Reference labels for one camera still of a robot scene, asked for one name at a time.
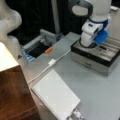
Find white spiral notebook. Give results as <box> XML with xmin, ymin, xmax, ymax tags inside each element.
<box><xmin>32</xmin><ymin>69</ymin><xmax>80</xmax><ymax>120</ymax></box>

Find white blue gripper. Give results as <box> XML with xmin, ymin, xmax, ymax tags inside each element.
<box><xmin>80</xmin><ymin>19</ymin><xmax>108</xmax><ymax>48</ymax></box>

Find orange small object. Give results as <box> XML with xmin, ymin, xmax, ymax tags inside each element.
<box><xmin>45</xmin><ymin>48</ymin><xmax>52</xmax><ymax>54</ymax></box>

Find metal binder clips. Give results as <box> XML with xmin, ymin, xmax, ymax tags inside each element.
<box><xmin>68</xmin><ymin>109</ymin><xmax>86</xmax><ymax>120</ymax></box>

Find white lamp shade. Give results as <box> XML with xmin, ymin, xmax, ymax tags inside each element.
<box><xmin>0</xmin><ymin>42</ymin><xmax>19</xmax><ymax>72</ymax></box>

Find brown wooden shelf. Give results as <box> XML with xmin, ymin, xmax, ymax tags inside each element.
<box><xmin>0</xmin><ymin>66</ymin><xmax>40</xmax><ymax>120</ymax></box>

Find grey jewelry box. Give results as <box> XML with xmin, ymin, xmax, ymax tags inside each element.
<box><xmin>71</xmin><ymin>38</ymin><xmax>120</xmax><ymax>76</ymax></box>

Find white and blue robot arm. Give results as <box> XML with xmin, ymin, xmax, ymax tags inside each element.
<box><xmin>68</xmin><ymin>0</ymin><xmax>112</xmax><ymax>48</ymax></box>

